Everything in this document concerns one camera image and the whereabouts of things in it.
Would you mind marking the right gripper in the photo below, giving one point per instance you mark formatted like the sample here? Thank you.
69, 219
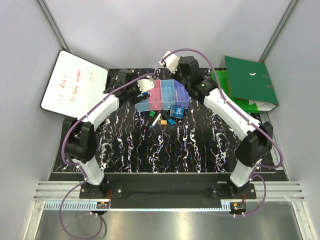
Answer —
178, 70

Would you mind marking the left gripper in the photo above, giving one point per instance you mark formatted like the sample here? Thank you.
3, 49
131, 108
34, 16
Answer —
135, 98

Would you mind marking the light blue bin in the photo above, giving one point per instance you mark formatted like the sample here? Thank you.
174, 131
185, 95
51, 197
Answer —
142, 106

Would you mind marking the pink bin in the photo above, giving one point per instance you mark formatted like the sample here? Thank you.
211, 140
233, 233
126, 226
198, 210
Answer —
155, 98

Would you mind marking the purple bin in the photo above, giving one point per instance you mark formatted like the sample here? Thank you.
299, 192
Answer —
181, 95

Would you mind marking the light blue capped marker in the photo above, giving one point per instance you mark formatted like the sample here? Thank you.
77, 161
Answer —
156, 119

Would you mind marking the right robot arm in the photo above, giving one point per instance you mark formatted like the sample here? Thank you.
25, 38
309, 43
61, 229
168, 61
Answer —
255, 136

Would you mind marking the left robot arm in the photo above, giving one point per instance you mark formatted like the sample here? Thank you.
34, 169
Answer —
78, 142

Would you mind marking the green capped black highlighter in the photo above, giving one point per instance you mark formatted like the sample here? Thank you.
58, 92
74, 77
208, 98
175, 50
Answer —
149, 119

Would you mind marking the blue capped black marker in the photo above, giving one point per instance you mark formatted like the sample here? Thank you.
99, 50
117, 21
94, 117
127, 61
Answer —
169, 119

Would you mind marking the green plastic folder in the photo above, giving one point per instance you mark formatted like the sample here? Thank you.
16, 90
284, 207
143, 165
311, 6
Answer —
242, 103

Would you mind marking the white dry-erase board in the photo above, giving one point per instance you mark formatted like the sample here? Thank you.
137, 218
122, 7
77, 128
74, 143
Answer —
74, 87

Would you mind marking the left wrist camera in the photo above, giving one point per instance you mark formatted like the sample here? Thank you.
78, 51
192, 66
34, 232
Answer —
145, 85

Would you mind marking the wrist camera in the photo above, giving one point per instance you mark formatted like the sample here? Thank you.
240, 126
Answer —
145, 85
170, 62

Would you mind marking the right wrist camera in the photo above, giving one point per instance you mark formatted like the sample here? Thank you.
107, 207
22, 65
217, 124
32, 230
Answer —
170, 62

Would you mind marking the green ring binder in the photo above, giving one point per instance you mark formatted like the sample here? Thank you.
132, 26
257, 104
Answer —
251, 81

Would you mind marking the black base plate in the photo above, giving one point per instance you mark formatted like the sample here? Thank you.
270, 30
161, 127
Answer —
121, 185

